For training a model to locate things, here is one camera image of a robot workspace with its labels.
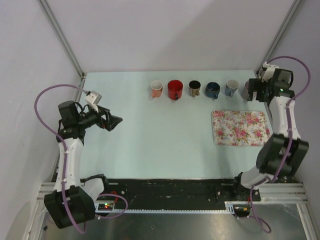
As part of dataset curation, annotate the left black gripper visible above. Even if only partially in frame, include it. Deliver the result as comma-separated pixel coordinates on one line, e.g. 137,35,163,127
76,103,122,131

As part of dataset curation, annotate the lilac mug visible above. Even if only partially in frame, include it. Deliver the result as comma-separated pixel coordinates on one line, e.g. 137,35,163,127
241,80,249,101

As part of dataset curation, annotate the grey mug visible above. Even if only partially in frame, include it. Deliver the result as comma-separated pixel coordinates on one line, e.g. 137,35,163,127
224,79,239,98

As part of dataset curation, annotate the blue mug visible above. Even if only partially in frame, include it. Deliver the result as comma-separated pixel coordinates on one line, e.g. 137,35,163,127
205,82,221,100

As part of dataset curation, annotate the brown patterned mug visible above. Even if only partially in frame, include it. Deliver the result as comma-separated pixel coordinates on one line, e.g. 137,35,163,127
189,80,201,97

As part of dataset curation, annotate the red mug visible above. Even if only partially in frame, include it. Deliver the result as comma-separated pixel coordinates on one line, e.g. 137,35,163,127
167,79,183,101

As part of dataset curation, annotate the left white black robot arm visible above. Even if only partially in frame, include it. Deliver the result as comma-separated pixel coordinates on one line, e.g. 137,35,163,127
44,100,123,229

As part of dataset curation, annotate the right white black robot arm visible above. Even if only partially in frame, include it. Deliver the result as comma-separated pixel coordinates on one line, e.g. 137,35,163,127
231,63,309,201

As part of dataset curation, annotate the pink white mug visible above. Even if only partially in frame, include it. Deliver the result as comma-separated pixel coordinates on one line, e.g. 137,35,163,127
150,80,163,98

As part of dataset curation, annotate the floral tray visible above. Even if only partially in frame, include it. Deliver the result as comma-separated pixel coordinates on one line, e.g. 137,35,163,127
212,110,271,147

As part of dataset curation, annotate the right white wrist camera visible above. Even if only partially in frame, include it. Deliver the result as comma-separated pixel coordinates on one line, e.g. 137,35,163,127
258,61,279,82

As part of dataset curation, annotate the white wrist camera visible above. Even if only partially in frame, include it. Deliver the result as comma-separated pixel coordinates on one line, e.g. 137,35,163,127
258,61,279,82
85,91,102,113

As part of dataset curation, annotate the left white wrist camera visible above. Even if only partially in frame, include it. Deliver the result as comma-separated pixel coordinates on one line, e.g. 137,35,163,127
85,91,102,113

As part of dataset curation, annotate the right aluminium frame post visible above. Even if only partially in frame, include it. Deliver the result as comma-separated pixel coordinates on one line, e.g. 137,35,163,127
254,0,305,77

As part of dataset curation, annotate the aluminium frame post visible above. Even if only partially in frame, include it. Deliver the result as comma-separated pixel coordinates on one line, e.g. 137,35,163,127
37,0,85,80
254,0,305,77

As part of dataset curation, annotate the grey slotted cable duct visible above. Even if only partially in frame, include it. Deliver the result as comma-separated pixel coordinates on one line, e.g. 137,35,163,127
94,202,235,214

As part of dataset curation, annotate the left aluminium frame post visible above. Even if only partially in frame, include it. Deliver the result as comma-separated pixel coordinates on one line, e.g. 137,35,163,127
37,0,85,80

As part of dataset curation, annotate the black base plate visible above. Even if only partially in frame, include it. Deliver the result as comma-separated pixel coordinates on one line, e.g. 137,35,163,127
98,178,261,210

